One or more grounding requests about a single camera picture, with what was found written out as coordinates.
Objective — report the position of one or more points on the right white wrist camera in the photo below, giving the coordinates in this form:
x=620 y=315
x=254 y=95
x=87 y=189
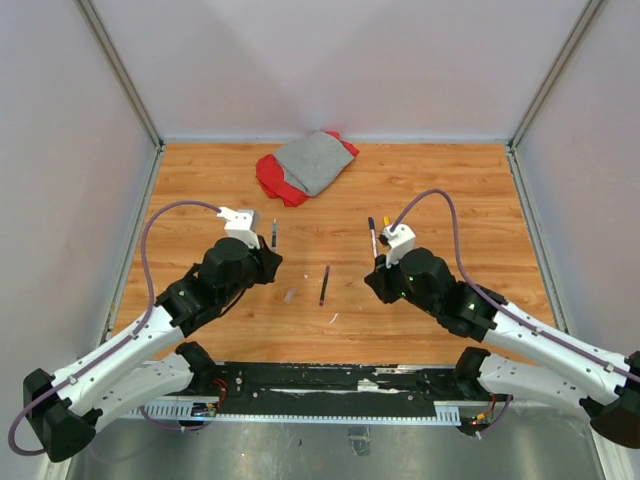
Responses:
x=400 y=241

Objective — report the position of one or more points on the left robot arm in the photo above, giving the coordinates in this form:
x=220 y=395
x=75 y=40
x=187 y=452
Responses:
x=67 y=408

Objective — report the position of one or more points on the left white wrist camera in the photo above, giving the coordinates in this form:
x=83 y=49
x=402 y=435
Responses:
x=241 y=225

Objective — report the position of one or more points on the white marker blue tip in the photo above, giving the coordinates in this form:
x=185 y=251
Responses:
x=374 y=242

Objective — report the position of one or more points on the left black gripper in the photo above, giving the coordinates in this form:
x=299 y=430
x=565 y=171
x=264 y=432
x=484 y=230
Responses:
x=268 y=259

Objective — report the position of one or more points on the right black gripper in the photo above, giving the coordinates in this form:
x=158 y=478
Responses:
x=379 y=279

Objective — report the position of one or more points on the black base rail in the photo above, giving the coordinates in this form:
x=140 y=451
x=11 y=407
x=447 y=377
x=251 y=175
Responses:
x=332 y=384

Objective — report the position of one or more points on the grey cable duct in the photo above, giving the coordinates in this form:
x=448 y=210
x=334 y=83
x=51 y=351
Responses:
x=409 y=413

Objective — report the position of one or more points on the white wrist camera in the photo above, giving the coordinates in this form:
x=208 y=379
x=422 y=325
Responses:
x=400 y=241
x=241 y=225

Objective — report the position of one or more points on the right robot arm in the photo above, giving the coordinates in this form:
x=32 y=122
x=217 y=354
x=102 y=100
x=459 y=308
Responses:
x=518 y=355

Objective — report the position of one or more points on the red cloth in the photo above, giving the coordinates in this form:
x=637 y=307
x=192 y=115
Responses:
x=271 y=179

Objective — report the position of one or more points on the purple pen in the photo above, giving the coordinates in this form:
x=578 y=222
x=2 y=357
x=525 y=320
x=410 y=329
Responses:
x=324 y=285

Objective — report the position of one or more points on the grey folded cloth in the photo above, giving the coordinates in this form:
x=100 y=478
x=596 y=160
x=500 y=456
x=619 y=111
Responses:
x=311 y=164

